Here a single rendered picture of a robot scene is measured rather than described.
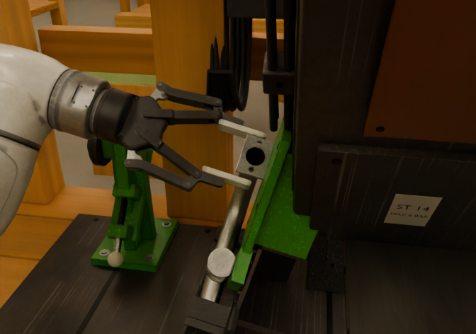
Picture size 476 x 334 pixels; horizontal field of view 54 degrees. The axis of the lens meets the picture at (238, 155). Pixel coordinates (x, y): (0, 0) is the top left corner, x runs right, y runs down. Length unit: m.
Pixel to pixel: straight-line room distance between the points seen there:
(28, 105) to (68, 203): 0.55
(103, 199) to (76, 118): 0.54
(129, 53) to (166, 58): 0.14
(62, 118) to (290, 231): 0.34
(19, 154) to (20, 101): 0.07
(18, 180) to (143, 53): 0.45
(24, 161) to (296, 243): 0.38
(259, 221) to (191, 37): 0.43
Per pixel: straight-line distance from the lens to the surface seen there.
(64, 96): 0.67
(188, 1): 0.88
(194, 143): 0.97
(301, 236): 0.60
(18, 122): 0.68
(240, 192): 0.73
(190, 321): 0.71
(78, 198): 1.20
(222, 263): 0.63
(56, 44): 1.11
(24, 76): 0.69
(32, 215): 1.18
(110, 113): 0.65
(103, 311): 0.86
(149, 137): 0.65
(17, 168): 0.69
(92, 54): 1.08
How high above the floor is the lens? 1.49
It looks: 27 degrees down
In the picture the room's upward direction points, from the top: straight up
